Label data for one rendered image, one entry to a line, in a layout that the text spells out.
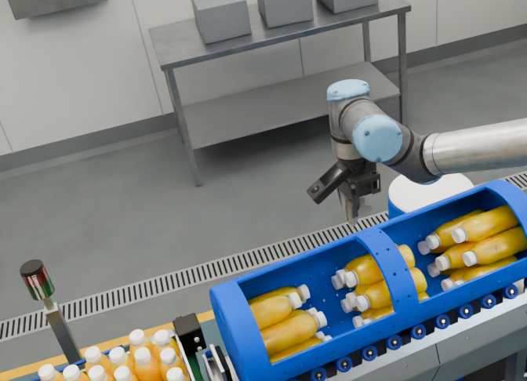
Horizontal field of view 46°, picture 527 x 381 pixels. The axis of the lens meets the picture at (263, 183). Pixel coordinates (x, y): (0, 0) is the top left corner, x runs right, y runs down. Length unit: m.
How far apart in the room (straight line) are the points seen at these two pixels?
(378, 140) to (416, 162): 0.11
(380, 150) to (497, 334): 0.85
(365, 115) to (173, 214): 2.84
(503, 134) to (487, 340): 0.86
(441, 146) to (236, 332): 0.63
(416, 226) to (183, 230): 2.19
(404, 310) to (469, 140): 0.55
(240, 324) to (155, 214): 2.61
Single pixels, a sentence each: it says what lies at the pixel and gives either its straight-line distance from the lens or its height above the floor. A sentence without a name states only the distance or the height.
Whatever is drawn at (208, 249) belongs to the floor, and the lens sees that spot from 3.64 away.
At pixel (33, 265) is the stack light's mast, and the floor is 1.26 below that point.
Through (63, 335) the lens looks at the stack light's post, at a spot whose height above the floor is 1.00.
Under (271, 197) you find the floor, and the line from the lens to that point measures 3.94.
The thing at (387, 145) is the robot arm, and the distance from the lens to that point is 1.25.
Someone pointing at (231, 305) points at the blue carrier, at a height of 1.23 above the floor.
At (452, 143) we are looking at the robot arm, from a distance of 1.25.
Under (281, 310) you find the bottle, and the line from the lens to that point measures 1.57.
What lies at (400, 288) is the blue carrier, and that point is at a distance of 1.59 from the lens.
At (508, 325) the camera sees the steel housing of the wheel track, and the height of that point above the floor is 0.86.
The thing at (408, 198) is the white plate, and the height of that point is 1.04.
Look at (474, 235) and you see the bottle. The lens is 1.77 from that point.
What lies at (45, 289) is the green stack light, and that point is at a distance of 1.81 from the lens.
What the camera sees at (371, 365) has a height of 0.92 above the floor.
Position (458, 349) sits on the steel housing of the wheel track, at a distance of 1.87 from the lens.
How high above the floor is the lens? 2.29
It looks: 34 degrees down
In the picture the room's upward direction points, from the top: 10 degrees counter-clockwise
